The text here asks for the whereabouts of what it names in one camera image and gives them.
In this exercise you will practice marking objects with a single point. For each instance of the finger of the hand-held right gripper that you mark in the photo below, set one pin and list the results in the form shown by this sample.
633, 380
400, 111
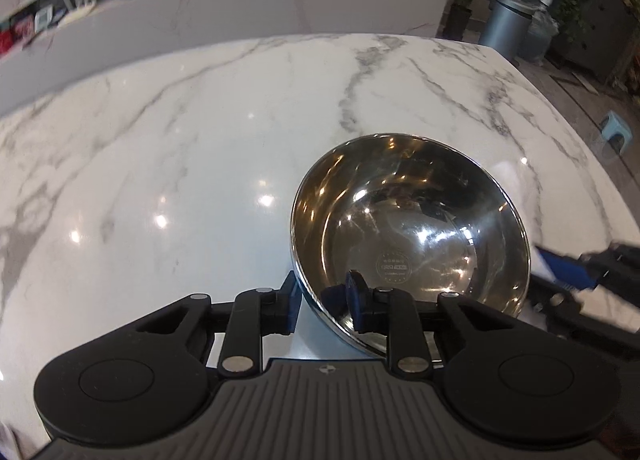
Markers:
555, 305
565, 267

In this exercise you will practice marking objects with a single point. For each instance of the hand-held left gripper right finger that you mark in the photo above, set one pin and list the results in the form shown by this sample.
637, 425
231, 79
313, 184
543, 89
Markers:
357, 300

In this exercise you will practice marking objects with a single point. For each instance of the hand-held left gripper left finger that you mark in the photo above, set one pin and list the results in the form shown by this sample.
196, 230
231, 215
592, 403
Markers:
288, 307

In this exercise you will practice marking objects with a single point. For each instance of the white paper towel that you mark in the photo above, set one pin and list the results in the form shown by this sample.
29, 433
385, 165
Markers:
605, 301

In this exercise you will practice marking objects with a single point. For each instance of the steel bowl with blue outside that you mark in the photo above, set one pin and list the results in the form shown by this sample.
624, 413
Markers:
400, 220

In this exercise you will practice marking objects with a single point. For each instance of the small green plastic stool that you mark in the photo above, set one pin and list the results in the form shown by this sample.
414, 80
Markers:
615, 130

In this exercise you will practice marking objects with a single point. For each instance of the dark grey cabinet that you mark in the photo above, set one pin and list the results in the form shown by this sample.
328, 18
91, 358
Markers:
605, 35

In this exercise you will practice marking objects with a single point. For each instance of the clear water jug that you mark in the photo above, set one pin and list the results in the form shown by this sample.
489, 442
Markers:
542, 30

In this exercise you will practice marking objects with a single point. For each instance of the grey metal trash can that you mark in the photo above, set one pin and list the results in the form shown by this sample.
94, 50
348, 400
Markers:
507, 28

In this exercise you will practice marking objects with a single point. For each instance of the white marble television console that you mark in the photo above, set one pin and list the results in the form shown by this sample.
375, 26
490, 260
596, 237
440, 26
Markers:
225, 20

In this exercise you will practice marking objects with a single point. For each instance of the small white display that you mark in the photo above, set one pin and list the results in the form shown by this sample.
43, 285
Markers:
43, 18

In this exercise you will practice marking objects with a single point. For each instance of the pink photo card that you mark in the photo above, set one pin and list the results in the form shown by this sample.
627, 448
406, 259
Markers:
23, 30

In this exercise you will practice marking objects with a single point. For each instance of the red box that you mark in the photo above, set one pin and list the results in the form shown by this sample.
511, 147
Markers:
5, 43

